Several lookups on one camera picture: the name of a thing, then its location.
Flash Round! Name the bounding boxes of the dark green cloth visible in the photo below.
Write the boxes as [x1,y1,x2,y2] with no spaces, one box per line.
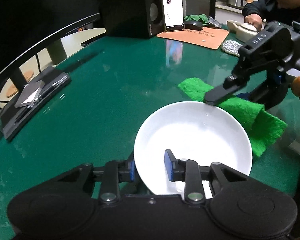
[184,14,209,24]

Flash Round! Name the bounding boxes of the grey notepad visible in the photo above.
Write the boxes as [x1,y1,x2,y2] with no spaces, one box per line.
[14,80,45,108]

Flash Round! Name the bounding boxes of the black computer mouse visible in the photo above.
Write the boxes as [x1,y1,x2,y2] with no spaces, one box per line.
[184,20,203,31]

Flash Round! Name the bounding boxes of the smartphone with white screen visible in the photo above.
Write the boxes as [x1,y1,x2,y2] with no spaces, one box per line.
[161,0,184,32]

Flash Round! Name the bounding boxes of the black speaker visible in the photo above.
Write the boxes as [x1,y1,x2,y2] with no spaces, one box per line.
[98,0,164,39]

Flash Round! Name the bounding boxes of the grey woven coaster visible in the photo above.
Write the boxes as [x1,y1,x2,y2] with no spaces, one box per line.
[221,40,242,57]

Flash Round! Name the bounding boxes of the seated person in dark jacket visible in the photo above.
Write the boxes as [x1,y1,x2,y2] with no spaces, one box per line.
[242,0,300,31]

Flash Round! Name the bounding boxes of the black curved monitor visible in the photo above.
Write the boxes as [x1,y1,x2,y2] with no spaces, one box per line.
[0,0,99,83]

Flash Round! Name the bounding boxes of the tan cork mouse pad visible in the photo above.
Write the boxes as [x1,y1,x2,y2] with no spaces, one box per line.
[157,27,230,50]

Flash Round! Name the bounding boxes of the white teapot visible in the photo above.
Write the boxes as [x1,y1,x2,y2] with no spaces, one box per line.
[227,20,258,42]

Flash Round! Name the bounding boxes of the green cleaning cloth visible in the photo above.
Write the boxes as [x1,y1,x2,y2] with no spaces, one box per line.
[178,77,287,158]

